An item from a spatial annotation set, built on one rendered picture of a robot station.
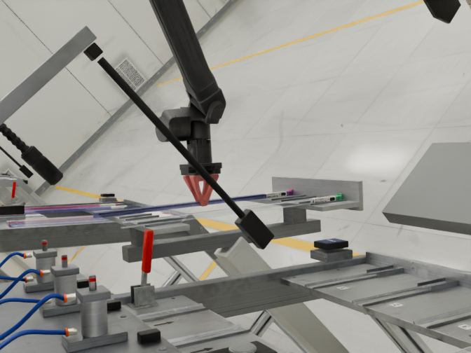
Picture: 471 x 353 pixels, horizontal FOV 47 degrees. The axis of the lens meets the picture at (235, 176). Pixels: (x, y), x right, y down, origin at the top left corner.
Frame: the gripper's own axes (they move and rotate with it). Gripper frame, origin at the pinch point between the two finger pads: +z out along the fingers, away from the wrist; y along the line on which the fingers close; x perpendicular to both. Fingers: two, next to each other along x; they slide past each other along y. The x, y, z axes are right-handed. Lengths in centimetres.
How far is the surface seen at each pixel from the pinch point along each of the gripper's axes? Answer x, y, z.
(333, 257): 7.1, 37.9, 8.5
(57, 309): -44, 58, 3
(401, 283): 9, 52, 11
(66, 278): -43, 58, 1
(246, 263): 4.7, 10.8, 13.4
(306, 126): 158, -170, -26
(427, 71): 187, -97, -50
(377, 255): 14.8, 41.0, 8.9
